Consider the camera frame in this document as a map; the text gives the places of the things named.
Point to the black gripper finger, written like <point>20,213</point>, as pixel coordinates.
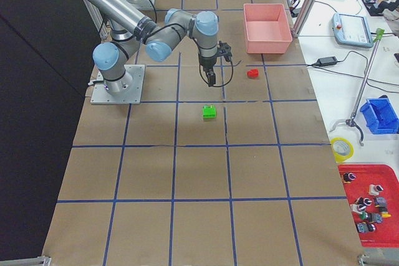
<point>211,79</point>

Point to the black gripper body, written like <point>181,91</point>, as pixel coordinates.
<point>207,62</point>

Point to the green toy block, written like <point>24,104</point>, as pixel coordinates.
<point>209,112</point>

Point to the pink plastic box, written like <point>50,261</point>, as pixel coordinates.
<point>266,29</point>

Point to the red toy block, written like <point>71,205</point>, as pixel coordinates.
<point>252,73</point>

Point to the black power adapter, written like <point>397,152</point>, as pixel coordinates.
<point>326,61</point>

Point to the teach pendant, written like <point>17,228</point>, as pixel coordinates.
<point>351,30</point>

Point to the yellow tape roll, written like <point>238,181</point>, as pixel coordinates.
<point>342,149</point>

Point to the reacher grabber tool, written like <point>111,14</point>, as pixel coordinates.
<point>350,122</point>

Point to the blue storage bin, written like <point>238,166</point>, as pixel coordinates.
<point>380,116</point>

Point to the red tray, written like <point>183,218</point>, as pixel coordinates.
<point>372,193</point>

